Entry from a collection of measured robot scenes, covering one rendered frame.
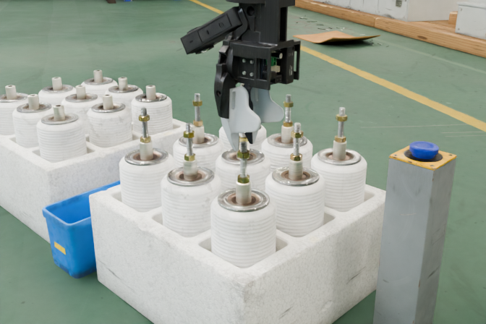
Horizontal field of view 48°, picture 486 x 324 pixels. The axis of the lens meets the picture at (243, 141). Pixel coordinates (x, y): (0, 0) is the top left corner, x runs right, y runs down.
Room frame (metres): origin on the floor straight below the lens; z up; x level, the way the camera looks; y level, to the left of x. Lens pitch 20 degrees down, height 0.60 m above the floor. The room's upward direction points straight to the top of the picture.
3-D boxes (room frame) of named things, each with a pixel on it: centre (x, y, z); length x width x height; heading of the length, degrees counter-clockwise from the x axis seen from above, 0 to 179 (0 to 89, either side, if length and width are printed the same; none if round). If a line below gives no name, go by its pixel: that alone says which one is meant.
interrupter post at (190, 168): (0.80, 0.08, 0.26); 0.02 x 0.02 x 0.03
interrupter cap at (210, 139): (0.96, 0.08, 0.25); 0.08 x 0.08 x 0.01
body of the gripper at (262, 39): (0.70, -0.02, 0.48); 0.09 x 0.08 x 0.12; 53
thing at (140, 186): (0.88, 0.17, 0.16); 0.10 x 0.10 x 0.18
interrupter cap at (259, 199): (0.71, 0.00, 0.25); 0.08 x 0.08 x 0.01
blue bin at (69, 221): (1.02, 0.25, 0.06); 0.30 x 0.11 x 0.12; 136
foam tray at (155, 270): (0.88, 0.00, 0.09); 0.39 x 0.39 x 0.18; 45
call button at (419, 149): (0.73, -0.26, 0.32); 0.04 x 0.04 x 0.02
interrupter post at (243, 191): (0.71, 0.00, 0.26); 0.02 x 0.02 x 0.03
